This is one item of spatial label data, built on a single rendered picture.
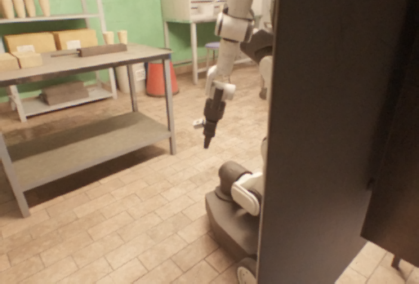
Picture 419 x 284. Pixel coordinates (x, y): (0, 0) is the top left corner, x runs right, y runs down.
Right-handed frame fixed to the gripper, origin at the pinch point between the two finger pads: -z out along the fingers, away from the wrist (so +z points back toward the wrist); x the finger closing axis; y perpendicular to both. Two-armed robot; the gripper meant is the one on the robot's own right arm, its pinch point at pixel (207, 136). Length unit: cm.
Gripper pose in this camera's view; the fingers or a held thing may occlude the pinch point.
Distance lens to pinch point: 130.5
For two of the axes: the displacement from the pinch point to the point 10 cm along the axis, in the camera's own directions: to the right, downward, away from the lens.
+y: 9.8, 2.1, 0.5
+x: -0.7, 5.0, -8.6
